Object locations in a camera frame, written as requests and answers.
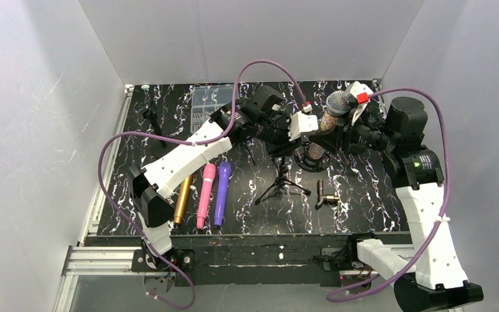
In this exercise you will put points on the gold microphone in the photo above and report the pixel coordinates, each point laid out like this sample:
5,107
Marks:
182,200

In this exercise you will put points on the aluminium rail frame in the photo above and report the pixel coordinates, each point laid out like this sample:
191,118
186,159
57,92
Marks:
117,261

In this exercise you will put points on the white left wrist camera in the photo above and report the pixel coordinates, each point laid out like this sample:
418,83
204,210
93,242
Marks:
302,122

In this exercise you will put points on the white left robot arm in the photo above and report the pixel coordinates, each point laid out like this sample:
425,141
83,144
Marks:
243,119

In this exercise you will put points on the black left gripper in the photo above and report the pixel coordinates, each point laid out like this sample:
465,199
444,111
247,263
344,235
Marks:
284,137

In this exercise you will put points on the black tripod mic stand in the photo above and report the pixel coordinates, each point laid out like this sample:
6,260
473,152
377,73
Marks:
249,152

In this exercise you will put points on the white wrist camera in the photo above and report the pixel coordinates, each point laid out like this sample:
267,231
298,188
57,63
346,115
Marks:
302,122
357,95

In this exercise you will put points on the glitter silver microphone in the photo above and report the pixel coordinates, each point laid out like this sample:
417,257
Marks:
336,106

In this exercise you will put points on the purple microphone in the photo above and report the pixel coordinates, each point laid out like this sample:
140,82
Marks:
224,174

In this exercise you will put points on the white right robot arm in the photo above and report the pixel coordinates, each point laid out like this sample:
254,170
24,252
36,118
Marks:
433,279

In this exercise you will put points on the clear plastic parts box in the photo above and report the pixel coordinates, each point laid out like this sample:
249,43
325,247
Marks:
206,99

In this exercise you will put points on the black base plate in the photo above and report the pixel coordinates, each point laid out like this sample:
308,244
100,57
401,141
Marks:
251,259

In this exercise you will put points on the black shock-mount stand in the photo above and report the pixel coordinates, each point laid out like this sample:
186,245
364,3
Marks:
301,159

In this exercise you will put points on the pink microphone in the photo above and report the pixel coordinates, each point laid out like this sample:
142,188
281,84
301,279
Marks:
209,174

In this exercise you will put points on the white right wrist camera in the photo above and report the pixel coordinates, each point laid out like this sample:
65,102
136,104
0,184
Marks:
357,95

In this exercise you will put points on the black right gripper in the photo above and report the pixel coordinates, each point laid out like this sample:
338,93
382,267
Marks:
346,132

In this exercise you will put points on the black round-base mic stand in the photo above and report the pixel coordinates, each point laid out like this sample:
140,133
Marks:
150,114

